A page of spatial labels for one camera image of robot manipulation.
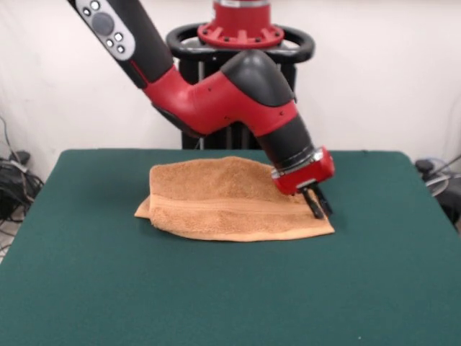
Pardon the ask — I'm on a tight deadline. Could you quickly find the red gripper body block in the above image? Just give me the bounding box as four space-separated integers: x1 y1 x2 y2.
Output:
271 145 336 196

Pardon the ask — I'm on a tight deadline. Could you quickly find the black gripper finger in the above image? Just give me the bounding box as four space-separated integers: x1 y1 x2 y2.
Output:
301 186 326 220
314 186 334 217

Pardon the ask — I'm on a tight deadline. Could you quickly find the orange terry towel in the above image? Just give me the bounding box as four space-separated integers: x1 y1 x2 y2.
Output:
134 155 336 243

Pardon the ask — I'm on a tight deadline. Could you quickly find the dark green table cloth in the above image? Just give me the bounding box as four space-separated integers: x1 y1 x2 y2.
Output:
0 148 461 346

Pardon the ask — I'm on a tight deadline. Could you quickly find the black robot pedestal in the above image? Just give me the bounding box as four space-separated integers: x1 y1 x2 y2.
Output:
165 23 316 151

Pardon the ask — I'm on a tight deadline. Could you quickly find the black cable tangle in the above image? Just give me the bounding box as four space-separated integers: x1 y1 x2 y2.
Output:
0 115 45 253

